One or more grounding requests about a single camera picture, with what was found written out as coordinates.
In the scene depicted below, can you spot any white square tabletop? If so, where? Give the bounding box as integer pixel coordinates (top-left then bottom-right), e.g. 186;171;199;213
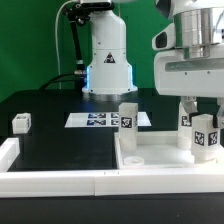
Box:
113;130;224;170

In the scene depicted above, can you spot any white U-shaped obstacle fence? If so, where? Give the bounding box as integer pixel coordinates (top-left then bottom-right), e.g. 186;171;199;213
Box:
0;138;224;198

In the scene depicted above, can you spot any black camera on mount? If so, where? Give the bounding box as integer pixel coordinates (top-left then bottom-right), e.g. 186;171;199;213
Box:
80;0;112;9

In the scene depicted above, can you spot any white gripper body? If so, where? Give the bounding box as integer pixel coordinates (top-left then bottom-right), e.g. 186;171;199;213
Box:
152;23;224;98

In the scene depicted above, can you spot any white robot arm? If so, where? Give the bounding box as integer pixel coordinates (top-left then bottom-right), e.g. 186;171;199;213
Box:
81;0;224;128

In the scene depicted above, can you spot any white cable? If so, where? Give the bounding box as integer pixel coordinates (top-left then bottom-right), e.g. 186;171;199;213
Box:
54;0;79;90

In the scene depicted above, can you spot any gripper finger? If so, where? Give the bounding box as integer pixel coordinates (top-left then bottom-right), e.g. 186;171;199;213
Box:
215;98;224;128
181;96;199;123

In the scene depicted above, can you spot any white marker tag sheet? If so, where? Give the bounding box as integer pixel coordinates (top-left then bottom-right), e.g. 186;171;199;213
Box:
65;112;151;128

